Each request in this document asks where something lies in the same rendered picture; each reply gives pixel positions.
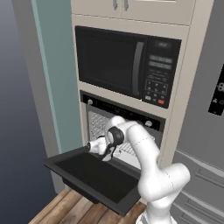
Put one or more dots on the beige tall cabinet housing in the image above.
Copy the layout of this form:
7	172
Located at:
180	96

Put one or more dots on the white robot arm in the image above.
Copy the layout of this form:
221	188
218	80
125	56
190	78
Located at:
151	163

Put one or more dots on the metal oven rack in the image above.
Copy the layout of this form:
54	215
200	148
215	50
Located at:
96	122

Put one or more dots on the black microwave door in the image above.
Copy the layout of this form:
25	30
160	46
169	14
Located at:
108	62

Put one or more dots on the silver oven knob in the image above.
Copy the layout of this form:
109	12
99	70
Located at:
148	123
90	102

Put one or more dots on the beige cupboard door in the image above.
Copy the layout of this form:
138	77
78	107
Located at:
157	10
93	6

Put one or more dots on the grey fridge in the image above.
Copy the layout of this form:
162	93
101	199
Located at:
201	151

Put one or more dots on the black oven door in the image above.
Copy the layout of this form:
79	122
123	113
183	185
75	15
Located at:
96	178

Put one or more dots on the black built-in oven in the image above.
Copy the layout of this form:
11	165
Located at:
122	110

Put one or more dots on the black microwave oven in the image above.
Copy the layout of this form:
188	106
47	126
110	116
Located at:
162	75

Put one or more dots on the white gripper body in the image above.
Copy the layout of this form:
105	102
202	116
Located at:
97	146

